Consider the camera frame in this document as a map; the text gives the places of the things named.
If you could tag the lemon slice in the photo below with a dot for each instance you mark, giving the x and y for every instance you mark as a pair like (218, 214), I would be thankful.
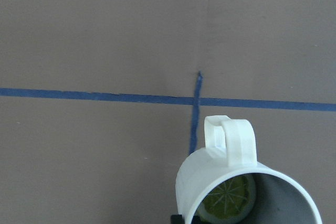
(229, 202)

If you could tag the white mug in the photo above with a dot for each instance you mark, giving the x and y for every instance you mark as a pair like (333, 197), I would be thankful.
(230, 150)

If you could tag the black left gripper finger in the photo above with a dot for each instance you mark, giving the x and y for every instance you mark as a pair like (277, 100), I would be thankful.
(176, 219)

